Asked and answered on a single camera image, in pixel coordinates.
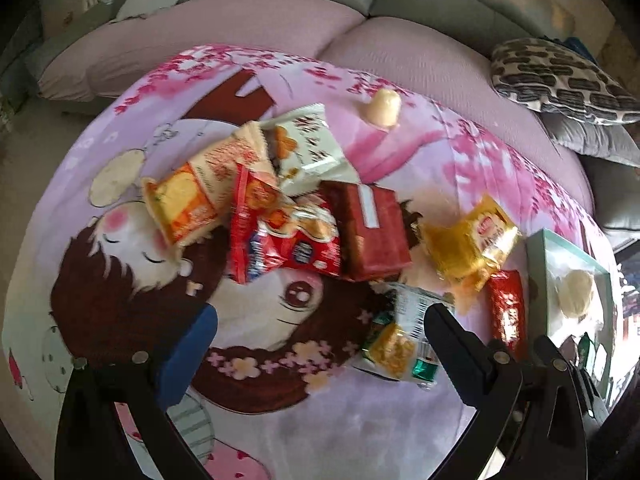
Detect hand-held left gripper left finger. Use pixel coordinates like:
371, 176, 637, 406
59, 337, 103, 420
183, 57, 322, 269
54, 304, 219, 480

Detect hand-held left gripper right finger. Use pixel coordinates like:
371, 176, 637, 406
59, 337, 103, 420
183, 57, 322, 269
424, 302, 588, 480

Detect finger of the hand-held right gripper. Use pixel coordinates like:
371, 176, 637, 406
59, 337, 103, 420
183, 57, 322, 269
575, 367, 613, 433

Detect green snack packet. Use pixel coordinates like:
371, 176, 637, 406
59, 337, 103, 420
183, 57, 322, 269
577, 335, 608, 381

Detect clear green-edged cake packet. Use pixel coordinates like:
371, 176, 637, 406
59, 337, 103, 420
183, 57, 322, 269
352, 280, 456, 391

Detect narrow red snack packet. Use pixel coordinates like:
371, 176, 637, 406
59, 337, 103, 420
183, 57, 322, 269
486, 269, 528, 361

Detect yellow snack packet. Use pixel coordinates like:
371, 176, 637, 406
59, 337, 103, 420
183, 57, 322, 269
419, 195, 521, 293

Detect teal shallow cardboard box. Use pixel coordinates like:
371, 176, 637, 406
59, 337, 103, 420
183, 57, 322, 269
525, 228, 623, 411

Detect red glossy chips packet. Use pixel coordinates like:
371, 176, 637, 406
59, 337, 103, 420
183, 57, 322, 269
229, 162, 343, 286

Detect orange cream cake roll packet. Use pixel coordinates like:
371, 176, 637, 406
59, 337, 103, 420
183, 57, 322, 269
141, 122, 278, 247

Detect printed cartoon blanket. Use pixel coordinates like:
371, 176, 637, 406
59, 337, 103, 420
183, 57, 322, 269
0, 42, 621, 480

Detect large red snack packet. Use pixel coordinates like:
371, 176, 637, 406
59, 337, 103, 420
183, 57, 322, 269
320, 180, 413, 282

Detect white snack packet orange print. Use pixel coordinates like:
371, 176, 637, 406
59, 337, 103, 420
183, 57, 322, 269
260, 103, 361, 198

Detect small white bun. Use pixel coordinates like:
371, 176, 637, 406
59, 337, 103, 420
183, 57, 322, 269
361, 87, 402, 130

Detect grey pillow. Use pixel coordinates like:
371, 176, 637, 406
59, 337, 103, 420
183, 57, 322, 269
542, 112, 640, 168

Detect black white patterned pillow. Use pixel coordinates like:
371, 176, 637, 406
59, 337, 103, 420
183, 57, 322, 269
490, 37, 640, 126

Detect pink sofa cover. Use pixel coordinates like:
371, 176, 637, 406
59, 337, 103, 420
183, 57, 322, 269
37, 0, 596, 221

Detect blue cloth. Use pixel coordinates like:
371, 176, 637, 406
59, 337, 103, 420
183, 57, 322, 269
565, 35, 598, 66

